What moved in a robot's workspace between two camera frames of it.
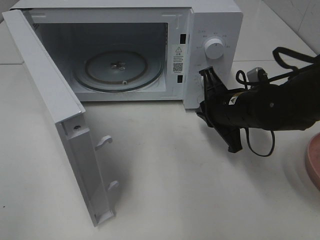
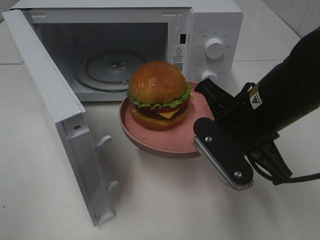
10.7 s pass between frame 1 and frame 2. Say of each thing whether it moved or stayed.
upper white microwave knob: stayed
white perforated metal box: stayed
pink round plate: moved
